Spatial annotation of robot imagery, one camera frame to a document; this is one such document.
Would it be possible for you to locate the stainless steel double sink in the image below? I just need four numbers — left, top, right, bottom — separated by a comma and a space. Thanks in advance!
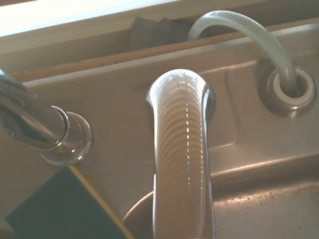
0, 23, 319, 239

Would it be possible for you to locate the yellow and green sponge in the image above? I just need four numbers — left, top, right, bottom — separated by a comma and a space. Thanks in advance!
4, 165, 136, 239

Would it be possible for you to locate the grey hose grommet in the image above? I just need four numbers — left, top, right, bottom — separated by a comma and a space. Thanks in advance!
258, 64, 317, 118

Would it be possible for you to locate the clear ribbed hose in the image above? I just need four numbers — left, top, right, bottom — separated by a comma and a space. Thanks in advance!
186, 9, 299, 98

